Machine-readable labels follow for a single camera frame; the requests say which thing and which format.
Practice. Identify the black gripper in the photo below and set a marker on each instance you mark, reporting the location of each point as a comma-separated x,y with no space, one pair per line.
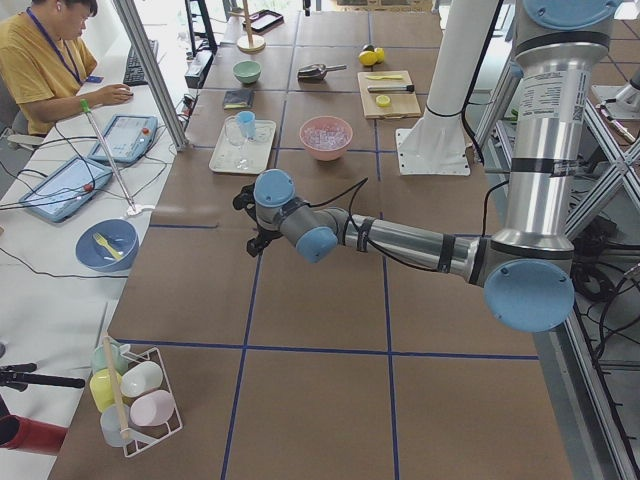
263,234

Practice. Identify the metal ice scoop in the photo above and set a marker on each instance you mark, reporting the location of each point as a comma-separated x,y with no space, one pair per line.
317,71

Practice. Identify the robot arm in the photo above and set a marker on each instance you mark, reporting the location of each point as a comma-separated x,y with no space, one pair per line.
524,266

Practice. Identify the blue plastic cup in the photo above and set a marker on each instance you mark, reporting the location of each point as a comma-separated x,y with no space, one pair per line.
246,123

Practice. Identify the clear ice cubes pile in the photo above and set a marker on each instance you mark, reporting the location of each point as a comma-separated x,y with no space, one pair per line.
326,138

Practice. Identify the white plastic cup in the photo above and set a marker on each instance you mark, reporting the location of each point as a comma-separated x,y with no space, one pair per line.
142,378

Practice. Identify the pink plastic cup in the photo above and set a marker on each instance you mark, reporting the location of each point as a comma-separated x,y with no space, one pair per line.
152,409

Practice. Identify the yellow plastic cup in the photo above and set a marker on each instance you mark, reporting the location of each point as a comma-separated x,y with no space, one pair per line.
101,389

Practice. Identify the cream bear tray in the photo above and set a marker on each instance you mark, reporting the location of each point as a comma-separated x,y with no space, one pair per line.
258,151

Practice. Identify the clear wine glass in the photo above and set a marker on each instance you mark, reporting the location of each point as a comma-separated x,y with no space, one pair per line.
237,141

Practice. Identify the pink bowl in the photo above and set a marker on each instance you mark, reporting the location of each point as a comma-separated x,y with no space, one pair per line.
326,121

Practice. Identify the blue bowl on desk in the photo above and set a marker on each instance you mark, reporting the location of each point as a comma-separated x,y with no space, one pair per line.
121,234

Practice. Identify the grey folded cloth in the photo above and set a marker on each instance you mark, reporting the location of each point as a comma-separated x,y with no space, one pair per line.
238,99

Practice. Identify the yellow plastic fork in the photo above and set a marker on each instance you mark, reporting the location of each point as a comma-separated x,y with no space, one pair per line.
104,243

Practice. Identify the far blue teach pendant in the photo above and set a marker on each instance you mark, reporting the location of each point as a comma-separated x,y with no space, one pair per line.
130,136

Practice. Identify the blue teach pendant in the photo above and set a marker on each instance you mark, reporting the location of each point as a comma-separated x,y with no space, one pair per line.
67,189
130,136

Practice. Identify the mint green bowl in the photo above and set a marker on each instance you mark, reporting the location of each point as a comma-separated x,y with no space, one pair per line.
247,72

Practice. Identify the half lemon slice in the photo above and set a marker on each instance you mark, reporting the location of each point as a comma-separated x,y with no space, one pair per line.
383,101

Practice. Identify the round wooden stand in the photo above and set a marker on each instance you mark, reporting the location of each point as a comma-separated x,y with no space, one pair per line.
249,42

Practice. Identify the near blue teach pendant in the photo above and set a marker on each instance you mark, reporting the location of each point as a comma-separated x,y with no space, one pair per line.
67,189

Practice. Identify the wooden cutting board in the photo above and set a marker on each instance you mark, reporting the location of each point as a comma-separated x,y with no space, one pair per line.
388,94

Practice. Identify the black keyboard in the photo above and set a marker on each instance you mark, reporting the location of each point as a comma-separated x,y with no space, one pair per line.
134,74

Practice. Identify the yellow plastic knife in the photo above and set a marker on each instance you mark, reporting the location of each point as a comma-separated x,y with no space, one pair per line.
384,77

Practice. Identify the front yellow lemon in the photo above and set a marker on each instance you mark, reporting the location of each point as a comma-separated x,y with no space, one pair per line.
368,58

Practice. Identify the yellow lemon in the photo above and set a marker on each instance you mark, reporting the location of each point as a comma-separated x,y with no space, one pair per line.
380,54
368,58

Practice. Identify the steel muddler black tip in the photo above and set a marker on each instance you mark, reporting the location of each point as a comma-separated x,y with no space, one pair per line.
394,89

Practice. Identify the upper yellow lemon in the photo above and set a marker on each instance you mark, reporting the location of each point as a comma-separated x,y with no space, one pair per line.
380,54

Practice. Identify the black tripod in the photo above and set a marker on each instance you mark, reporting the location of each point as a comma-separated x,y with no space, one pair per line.
20,376

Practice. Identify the person in yellow shirt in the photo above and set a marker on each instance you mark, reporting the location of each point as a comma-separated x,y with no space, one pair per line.
45,62

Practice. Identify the red cylinder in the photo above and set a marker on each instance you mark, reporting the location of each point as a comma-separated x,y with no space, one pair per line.
32,436

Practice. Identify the white wire cup rack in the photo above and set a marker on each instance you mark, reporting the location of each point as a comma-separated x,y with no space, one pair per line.
117,428

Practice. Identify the aluminium frame post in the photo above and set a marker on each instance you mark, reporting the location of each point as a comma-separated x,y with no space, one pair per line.
130,19

